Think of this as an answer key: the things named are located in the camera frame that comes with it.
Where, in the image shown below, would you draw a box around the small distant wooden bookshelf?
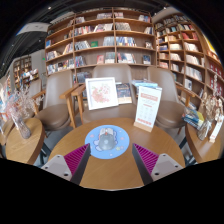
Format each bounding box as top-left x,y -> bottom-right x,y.
12,55 -> 34,89

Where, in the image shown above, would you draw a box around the round wooden side table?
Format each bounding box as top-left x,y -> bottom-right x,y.
184,121 -> 224,165
4,117 -> 46,166

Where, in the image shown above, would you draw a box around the glass vase pink dried flowers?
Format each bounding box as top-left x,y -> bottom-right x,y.
0,83 -> 44,140

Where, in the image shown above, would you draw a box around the glass vase pale dried flowers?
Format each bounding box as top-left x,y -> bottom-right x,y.
196,74 -> 224,142

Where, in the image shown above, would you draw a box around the stack of blue books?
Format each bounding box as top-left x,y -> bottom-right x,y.
182,106 -> 206,131

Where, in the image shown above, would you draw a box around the flat stack of teal books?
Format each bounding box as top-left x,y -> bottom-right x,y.
131,78 -> 159,91

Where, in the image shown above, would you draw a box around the dark-covered standing book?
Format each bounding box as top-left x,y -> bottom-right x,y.
116,82 -> 133,105

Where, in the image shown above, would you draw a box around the brown padded wooden armchair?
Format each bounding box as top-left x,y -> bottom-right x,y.
31,69 -> 79,134
71,63 -> 141,126
146,66 -> 198,133

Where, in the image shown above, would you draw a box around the white framed floral picture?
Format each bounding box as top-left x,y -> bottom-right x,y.
84,76 -> 120,111

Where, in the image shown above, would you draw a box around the round blue mouse pad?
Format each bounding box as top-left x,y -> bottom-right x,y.
84,124 -> 131,160

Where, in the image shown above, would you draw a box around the small white table sign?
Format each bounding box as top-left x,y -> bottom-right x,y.
208,116 -> 224,144

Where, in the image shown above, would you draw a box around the white red sign wooden base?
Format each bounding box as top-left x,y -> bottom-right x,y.
133,85 -> 163,133

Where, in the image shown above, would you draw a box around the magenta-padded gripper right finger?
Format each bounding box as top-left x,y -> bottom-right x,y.
131,143 -> 184,186

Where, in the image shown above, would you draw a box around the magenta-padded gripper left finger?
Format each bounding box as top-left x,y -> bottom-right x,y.
41,143 -> 92,186

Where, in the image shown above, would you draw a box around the white hanging ceiling panel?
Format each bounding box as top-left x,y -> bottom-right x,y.
16,21 -> 51,36

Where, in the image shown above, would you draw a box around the grey computer mouse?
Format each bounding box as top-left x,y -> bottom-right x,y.
97,128 -> 117,152

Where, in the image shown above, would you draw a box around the angled wooden bookshelf unit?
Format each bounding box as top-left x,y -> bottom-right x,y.
154,13 -> 224,111

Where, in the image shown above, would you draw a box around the wide wooden bookshelf unit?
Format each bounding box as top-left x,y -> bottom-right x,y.
44,7 -> 156,84

